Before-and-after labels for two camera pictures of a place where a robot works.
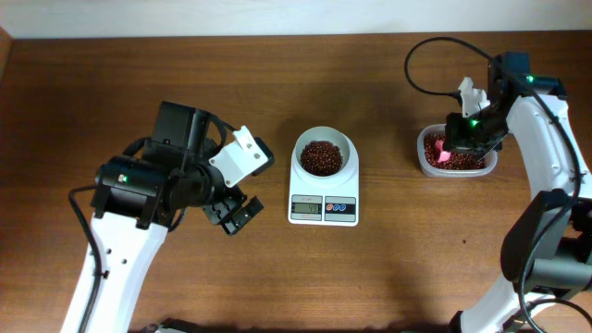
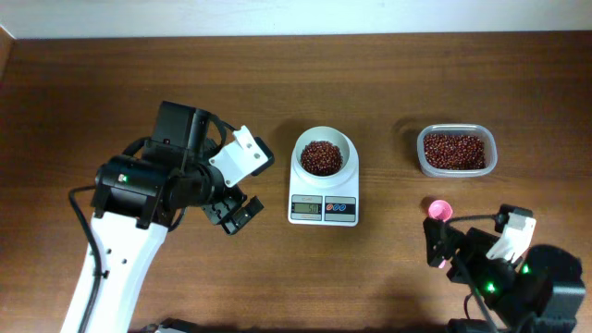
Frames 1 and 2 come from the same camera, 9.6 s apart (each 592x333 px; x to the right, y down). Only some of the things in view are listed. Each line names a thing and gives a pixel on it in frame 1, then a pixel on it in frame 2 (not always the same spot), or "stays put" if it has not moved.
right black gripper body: [471, 137] → [446, 242]
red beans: [460, 159] stays put
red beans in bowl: [321, 158] stays put
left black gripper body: [219, 214] stays put
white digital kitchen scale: [324, 178] stays put
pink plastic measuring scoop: [444, 155] → [440, 209]
